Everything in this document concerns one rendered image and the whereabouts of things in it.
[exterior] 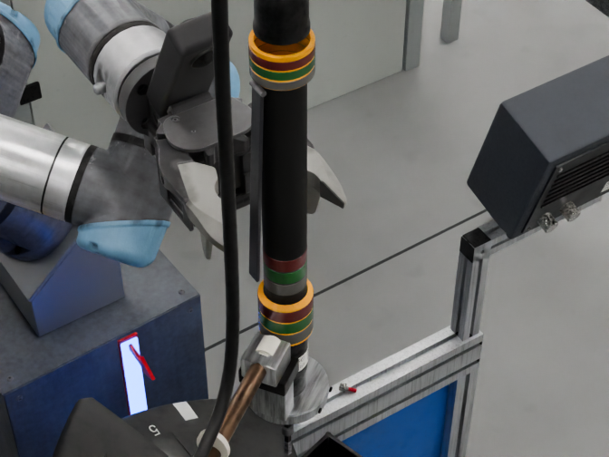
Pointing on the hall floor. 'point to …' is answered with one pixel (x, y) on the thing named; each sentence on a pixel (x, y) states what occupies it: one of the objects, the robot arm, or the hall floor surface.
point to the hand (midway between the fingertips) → (284, 213)
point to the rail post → (459, 415)
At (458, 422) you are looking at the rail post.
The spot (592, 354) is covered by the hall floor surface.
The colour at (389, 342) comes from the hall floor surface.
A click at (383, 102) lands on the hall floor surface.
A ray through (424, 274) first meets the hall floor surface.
